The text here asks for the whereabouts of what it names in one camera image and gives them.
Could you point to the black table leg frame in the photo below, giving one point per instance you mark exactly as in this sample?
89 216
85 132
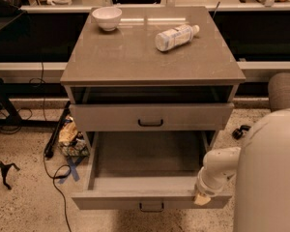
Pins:
14 119

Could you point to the blue tape cross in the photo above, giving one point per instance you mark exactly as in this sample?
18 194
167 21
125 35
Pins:
73 163

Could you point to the white ceramic bowl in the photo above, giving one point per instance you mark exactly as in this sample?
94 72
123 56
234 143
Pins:
107 18

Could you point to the white plastic bottle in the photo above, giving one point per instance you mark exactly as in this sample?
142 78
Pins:
176 36

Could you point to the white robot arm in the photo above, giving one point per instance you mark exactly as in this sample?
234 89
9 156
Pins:
261 166

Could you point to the black power strip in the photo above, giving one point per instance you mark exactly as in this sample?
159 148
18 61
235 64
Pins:
48 152

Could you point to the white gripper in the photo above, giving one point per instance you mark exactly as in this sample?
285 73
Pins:
203 187

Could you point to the snack bags on floor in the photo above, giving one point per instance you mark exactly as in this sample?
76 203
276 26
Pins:
71 140

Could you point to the grey drawer cabinet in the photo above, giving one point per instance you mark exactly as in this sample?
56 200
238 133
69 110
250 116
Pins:
125 67

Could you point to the grey drawer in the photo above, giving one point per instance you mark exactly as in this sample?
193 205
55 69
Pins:
151 117
149 171

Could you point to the grey office chair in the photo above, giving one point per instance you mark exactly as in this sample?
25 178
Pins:
282 91

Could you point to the grey top drawer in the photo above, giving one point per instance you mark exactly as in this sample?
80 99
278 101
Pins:
151 117

